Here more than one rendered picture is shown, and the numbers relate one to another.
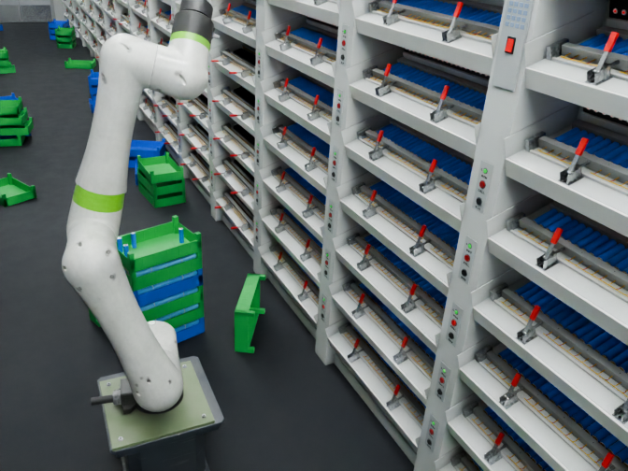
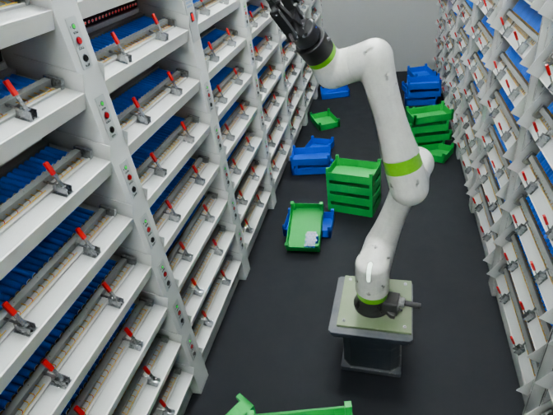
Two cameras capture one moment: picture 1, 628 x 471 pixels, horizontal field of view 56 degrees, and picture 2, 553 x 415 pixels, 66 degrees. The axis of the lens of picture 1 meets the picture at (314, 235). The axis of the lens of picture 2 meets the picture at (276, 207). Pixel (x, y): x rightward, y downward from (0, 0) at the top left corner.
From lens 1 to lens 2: 263 cm
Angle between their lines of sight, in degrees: 105
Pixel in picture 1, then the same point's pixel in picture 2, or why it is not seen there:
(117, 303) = not seen: hidden behind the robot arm
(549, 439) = (243, 160)
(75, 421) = not seen: outside the picture
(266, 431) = (295, 341)
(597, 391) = (240, 123)
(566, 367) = (236, 129)
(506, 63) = (193, 26)
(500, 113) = (200, 53)
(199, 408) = (350, 285)
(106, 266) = not seen: hidden behind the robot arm
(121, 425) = (402, 292)
